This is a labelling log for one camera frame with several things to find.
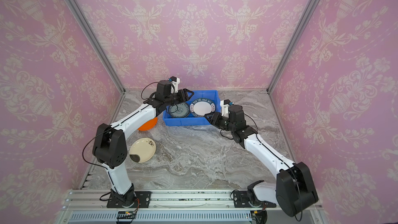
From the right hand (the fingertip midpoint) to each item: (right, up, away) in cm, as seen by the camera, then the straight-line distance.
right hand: (206, 116), depth 79 cm
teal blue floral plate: (-18, +2, +27) cm, 32 cm away
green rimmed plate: (-3, +5, +27) cm, 28 cm away
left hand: (-8, +12, +7) cm, 16 cm away
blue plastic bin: (+6, +13, +34) cm, 37 cm away
